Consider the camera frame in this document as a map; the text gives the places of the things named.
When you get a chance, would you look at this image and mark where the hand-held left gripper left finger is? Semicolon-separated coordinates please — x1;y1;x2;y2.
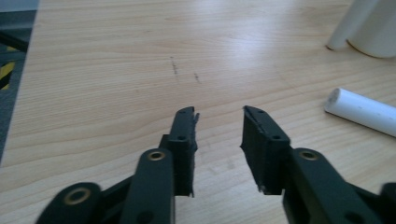
159;105;201;198

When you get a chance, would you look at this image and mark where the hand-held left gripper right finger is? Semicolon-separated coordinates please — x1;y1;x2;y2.
239;105;292;196

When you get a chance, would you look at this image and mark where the white plastic tube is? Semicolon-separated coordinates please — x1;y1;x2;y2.
325;0;381;51
323;88;396;138

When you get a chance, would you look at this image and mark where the black and yellow floor equipment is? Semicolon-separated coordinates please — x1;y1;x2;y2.
0;29;34;91

